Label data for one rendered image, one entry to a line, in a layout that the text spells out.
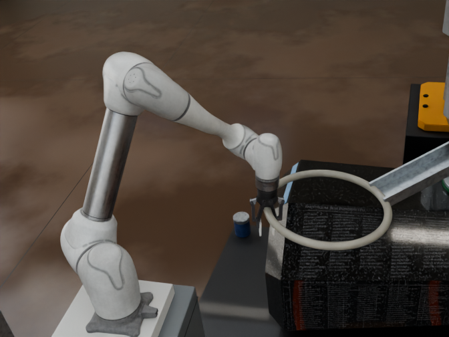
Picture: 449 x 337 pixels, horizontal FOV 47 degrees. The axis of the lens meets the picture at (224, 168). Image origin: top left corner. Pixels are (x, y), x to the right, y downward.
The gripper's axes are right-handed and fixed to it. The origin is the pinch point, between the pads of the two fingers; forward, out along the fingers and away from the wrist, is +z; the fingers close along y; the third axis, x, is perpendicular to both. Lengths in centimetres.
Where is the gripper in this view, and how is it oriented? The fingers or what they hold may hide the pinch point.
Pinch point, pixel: (266, 227)
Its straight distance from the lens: 208.7
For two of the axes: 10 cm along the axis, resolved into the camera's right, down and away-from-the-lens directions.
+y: 10.0, -0.4, -0.1
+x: -0.1, -5.6, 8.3
